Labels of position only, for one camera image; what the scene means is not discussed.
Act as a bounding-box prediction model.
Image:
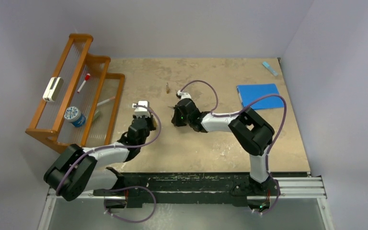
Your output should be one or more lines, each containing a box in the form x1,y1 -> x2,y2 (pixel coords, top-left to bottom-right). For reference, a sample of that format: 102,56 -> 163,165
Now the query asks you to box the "orange wooden rack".
25,34 -> 126,153

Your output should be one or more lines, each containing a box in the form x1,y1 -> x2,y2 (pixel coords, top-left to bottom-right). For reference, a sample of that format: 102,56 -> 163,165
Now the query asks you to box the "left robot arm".
43,115 -> 156,201

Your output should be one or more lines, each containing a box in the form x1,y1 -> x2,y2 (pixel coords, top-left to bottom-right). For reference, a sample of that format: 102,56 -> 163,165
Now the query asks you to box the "white stapler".
42,77 -> 64,102

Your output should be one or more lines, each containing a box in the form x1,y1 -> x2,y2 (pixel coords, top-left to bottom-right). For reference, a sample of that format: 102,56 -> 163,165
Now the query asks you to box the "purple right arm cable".
179,80 -> 288,217

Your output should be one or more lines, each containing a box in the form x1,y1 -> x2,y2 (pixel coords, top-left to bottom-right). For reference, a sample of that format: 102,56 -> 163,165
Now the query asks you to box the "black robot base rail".
46,168 -> 327,210

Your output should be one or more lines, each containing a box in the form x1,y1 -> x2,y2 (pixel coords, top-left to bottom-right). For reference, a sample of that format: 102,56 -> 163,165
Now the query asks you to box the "green marker on rack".
92,110 -> 102,122

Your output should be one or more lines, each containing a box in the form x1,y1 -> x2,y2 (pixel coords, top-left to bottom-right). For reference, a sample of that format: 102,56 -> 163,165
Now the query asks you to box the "red capped marker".
77,73 -> 91,93

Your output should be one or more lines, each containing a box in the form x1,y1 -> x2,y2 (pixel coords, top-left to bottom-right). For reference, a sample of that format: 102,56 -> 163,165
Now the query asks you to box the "light blue marker pen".
262,61 -> 278,77

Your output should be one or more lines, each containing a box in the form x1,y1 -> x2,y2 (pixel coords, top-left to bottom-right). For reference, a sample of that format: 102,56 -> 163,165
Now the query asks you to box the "blue white tape roll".
63,106 -> 86,127

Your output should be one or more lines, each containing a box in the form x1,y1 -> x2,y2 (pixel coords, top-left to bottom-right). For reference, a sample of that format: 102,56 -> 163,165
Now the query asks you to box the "white pen on rack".
96,96 -> 115,107

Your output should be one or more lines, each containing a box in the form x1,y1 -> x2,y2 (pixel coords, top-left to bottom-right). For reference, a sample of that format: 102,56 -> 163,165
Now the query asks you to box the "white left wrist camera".
132,101 -> 151,117

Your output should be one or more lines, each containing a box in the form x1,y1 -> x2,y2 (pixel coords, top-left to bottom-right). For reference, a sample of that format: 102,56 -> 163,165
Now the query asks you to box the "blue folder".
236,83 -> 284,110

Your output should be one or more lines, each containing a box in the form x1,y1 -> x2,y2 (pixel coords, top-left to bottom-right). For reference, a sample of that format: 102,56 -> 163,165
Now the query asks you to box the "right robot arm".
171,98 -> 278,195

